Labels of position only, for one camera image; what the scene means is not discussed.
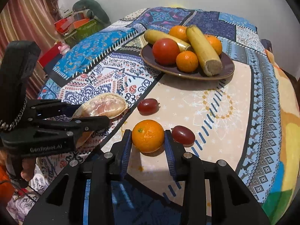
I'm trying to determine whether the dark purple chair back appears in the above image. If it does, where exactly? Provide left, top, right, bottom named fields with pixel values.
left=261, top=39, right=274, bottom=52

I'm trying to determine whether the red grape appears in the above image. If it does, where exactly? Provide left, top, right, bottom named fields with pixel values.
left=171, top=125, right=196, bottom=146
left=137, top=99, right=161, bottom=116

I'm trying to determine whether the red plastic container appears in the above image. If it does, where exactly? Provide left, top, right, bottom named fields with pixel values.
left=54, top=16, right=76, bottom=35

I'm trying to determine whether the red box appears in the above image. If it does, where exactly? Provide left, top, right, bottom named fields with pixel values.
left=37, top=44, right=65, bottom=69

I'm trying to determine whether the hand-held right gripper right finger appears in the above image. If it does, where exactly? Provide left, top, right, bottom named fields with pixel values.
left=164, top=129, right=271, bottom=225

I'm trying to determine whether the large orange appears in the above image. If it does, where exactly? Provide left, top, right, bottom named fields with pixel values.
left=204, top=34, right=223, bottom=56
left=169, top=25, right=191, bottom=43

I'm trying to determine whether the purple plate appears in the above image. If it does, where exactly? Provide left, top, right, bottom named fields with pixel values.
left=141, top=43, right=235, bottom=80

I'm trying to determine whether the yellow banana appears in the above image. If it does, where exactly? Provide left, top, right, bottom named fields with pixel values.
left=186, top=25, right=223, bottom=77
left=144, top=29, right=192, bottom=52

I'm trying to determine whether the red tomato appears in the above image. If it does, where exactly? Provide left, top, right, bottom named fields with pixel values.
left=152, top=38, right=181, bottom=66

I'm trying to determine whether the metal chain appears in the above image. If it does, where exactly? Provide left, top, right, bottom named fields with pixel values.
left=0, top=93, right=28, bottom=132

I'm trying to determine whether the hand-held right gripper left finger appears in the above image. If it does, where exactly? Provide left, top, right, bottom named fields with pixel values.
left=22, top=129, right=133, bottom=225

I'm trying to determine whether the white printed bag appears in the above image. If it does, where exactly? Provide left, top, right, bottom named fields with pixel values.
left=7, top=175, right=50, bottom=222

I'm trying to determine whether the peeled pomelo segment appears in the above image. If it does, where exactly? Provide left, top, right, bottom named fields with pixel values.
left=70, top=93, right=129, bottom=149

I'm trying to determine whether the green patterned box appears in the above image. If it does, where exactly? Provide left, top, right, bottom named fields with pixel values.
left=63, top=19, right=99, bottom=48

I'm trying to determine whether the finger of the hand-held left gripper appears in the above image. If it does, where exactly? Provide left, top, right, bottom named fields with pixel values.
left=39, top=115, right=111, bottom=144
left=29, top=99, right=82, bottom=120

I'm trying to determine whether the person's left hand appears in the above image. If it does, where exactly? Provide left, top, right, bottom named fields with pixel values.
left=20, top=157, right=37, bottom=182

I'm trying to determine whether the small mandarin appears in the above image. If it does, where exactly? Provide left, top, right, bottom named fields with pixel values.
left=176, top=51, right=199, bottom=73
left=131, top=119, right=165, bottom=153

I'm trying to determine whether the colourful fleece blanket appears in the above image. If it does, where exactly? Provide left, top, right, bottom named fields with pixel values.
left=261, top=48, right=300, bottom=224

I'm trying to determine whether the pink doll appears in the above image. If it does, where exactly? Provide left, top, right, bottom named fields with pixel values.
left=58, top=44, right=71, bottom=56

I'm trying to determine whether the striped brown curtain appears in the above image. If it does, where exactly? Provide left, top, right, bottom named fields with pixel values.
left=0, top=0, right=62, bottom=100

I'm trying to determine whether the patchwork printed blanket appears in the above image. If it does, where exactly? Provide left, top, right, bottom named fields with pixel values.
left=35, top=7, right=285, bottom=225

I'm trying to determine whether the orange flat box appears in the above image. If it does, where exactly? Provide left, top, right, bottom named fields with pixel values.
left=72, top=17, right=91, bottom=29

